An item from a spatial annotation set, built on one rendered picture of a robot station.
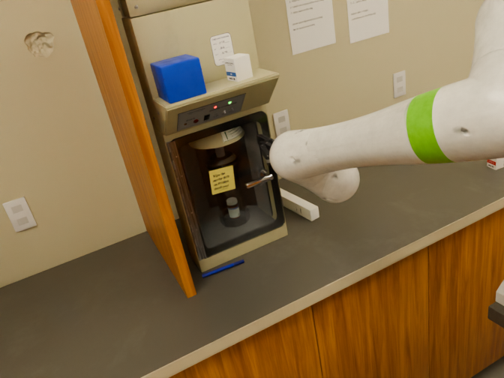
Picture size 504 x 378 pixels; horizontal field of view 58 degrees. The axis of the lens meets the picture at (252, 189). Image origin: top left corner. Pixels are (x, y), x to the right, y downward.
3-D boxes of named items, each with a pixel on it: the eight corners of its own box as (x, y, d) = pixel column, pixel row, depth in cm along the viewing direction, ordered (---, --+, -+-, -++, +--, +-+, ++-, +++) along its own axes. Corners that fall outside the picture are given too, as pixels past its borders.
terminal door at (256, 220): (200, 259, 142) (167, 140, 124) (284, 223, 152) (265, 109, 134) (201, 260, 141) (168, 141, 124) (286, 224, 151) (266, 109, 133)
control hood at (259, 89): (162, 134, 123) (151, 99, 119) (265, 101, 134) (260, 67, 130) (174, 145, 114) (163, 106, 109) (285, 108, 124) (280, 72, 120)
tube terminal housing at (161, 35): (177, 239, 165) (110, 17, 131) (256, 208, 176) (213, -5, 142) (201, 273, 144) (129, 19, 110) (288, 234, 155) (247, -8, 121)
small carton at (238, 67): (227, 80, 123) (223, 58, 120) (243, 75, 125) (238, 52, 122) (237, 82, 119) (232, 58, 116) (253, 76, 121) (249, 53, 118)
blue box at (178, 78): (158, 97, 119) (149, 63, 115) (193, 87, 122) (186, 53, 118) (169, 104, 110) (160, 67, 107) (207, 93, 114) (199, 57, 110)
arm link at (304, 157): (442, 175, 74) (450, 115, 77) (400, 145, 68) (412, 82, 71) (291, 192, 103) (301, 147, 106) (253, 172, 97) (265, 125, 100)
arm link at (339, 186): (353, 217, 103) (378, 174, 102) (315, 196, 96) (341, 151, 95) (318, 195, 114) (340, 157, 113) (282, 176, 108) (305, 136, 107)
